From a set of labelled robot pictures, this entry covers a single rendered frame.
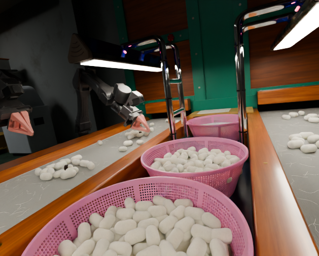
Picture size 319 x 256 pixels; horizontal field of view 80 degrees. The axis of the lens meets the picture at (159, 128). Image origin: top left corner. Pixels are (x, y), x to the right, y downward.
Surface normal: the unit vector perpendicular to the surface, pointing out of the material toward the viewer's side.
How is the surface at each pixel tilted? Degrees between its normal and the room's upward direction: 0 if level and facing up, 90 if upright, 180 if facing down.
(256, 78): 90
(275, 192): 0
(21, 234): 0
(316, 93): 90
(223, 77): 90
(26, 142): 90
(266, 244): 0
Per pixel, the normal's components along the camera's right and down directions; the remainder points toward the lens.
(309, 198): -0.13, -0.97
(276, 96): -0.40, 0.22
